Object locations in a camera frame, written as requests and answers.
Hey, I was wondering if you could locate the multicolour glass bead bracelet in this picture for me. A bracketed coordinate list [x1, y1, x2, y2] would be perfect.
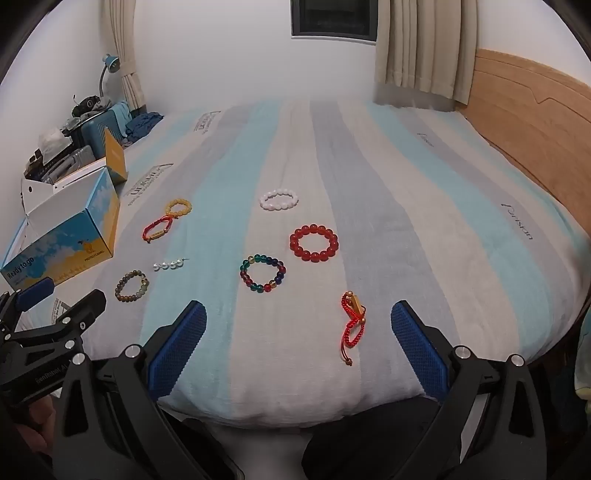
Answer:
[239, 253, 288, 295]

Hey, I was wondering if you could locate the red bead bracelet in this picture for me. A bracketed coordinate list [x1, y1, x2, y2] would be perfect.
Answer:
[289, 224, 339, 263]

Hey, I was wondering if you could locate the white bead bracelet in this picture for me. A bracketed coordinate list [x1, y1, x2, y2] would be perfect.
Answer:
[259, 187, 300, 212]

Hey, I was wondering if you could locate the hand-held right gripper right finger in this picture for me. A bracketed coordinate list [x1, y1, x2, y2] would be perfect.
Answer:
[390, 300, 548, 480]

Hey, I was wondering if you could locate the teal suitcase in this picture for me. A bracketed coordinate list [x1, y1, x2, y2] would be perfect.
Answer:
[71, 102, 132, 160]

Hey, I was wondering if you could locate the beige curtain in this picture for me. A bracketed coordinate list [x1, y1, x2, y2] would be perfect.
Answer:
[373, 0, 477, 112]
[102, 0, 148, 116]

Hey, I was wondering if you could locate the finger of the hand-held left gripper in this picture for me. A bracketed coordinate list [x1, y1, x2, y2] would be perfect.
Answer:
[7, 289, 108, 354]
[0, 276, 55, 335]

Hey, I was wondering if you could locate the red cord bracelet gold tube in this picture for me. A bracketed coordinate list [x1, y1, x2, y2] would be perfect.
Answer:
[142, 215, 175, 244]

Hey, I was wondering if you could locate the blue and yellow cardboard box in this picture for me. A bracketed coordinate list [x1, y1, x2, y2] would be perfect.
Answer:
[0, 127, 129, 292]

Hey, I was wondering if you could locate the person's left hand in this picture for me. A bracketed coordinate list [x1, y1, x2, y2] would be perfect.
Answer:
[14, 398, 58, 457]

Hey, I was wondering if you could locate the blue desk lamp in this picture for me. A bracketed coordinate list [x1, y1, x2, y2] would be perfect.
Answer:
[98, 53, 122, 100]

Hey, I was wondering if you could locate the dark window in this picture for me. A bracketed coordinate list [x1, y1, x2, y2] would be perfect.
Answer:
[291, 0, 377, 43]

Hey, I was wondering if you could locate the white tissue pack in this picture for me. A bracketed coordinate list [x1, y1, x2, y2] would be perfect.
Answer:
[37, 127, 75, 155]

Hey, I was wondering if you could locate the black gadget pile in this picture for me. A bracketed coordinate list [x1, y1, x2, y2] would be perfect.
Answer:
[69, 95, 109, 121]

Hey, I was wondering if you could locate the dark blue cloth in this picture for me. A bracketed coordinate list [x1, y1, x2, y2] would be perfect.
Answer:
[124, 111, 166, 144]

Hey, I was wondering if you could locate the green brown stone bead bracelet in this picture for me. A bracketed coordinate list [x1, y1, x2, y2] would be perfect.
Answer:
[115, 270, 150, 304]

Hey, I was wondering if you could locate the red braided cord bracelet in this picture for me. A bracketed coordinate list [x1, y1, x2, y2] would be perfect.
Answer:
[341, 291, 368, 367]

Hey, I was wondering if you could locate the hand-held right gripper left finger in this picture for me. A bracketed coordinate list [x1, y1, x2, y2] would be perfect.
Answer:
[53, 300, 245, 480]

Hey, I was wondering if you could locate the wooden headboard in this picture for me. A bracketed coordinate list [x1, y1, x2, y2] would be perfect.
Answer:
[455, 48, 591, 215]

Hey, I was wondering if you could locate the silver suitcase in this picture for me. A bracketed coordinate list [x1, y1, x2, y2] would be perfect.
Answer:
[23, 143, 100, 185]

